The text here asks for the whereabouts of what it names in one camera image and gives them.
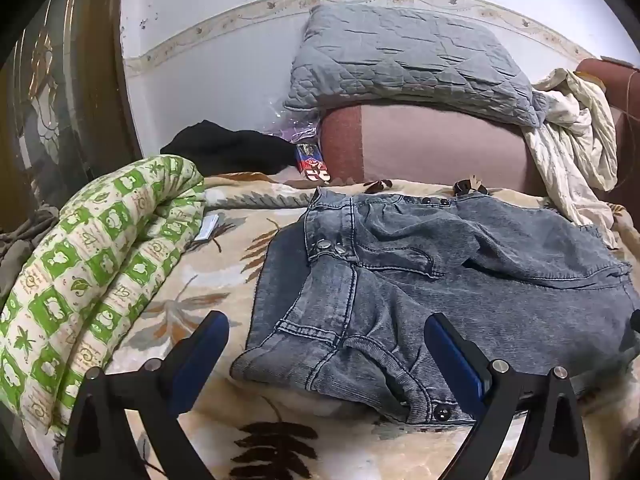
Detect grey quilted pillow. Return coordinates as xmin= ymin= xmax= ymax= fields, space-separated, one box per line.
xmin=283 ymin=4 xmax=548 ymax=128

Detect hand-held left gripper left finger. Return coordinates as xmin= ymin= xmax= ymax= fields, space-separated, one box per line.
xmin=60 ymin=311 xmax=230 ymax=480

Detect clear plastic bag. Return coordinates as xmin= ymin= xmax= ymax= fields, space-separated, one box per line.
xmin=270 ymin=100 xmax=321 ymax=147

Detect red blue packet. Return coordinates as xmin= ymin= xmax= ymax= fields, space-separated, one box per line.
xmin=295 ymin=142 xmax=331 ymax=184

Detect black cloth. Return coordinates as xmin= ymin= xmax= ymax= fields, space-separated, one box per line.
xmin=160 ymin=120 xmax=301 ymax=176

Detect wooden glass door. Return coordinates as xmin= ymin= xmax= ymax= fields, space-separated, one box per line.
xmin=0 ymin=0 xmax=141 ymax=221

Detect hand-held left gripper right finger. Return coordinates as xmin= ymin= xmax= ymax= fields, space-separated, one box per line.
xmin=424 ymin=312 xmax=593 ymax=480

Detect leaf print blanket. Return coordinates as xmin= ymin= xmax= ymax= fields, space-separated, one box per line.
xmin=30 ymin=172 xmax=640 ymax=480

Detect pink bolster cushion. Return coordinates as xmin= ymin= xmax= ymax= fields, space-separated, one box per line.
xmin=320 ymin=102 xmax=538 ymax=196

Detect white quilt label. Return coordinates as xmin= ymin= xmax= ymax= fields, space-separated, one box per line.
xmin=195 ymin=214 xmax=219 ymax=241

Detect grey brown cloth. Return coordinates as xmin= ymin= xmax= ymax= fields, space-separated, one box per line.
xmin=0 ymin=204 xmax=61 ymax=286

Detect grey denim pants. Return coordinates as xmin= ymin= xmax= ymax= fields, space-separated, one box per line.
xmin=230 ymin=187 xmax=640 ymax=426

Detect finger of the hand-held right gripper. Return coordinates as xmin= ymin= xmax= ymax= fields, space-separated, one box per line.
xmin=618 ymin=310 xmax=640 ymax=358

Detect white floral cloth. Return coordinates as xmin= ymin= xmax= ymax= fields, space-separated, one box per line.
xmin=520 ymin=67 xmax=621 ymax=248

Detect green patterned quilt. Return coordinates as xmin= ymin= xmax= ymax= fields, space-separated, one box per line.
xmin=0 ymin=155 xmax=208 ymax=433

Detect brown cushion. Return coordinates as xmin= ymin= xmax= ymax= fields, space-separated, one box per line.
xmin=575 ymin=57 xmax=640 ymax=196

